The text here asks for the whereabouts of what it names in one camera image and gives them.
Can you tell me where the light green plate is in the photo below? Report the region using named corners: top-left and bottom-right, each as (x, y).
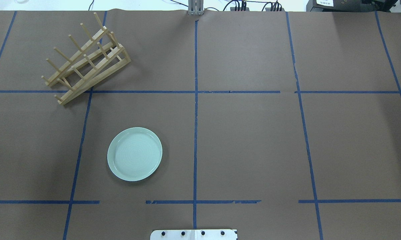
top-left (107, 127), bottom-right (163, 181)

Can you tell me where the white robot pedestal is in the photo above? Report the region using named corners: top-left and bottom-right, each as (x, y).
top-left (150, 229), bottom-right (238, 240)

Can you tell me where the aluminium frame post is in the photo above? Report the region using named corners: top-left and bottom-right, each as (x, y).
top-left (188, 0), bottom-right (204, 16)

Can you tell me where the wooden dish rack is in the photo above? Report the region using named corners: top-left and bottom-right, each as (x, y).
top-left (41, 12), bottom-right (132, 105)

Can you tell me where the black box device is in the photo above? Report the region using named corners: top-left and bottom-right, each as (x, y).
top-left (306, 0), bottom-right (397, 12)

